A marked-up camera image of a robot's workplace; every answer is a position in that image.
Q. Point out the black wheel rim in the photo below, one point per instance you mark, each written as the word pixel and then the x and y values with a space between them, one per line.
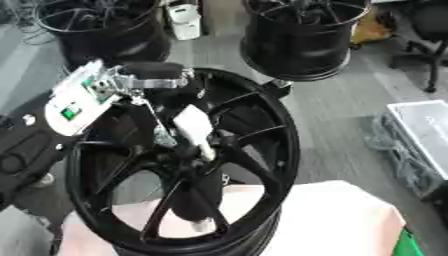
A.
pixel 297 46
pixel 111 40

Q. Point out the white plastic device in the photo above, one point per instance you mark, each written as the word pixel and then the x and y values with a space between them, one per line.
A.
pixel 185 21

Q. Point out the black office chair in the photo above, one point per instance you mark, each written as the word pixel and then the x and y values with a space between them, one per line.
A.
pixel 429 36

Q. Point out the clear plastic box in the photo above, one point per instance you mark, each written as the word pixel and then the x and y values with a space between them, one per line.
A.
pixel 423 128

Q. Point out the yellow bag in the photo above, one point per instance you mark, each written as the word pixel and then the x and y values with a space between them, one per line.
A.
pixel 373 28

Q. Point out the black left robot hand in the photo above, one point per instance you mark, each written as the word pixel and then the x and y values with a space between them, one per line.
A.
pixel 146 115

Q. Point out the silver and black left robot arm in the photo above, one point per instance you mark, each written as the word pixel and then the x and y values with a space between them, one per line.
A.
pixel 35 146

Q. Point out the green box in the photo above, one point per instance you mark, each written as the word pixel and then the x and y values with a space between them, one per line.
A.
pixel 408 245

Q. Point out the black spoked wheel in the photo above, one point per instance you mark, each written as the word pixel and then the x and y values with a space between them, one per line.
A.
pixel 274 140

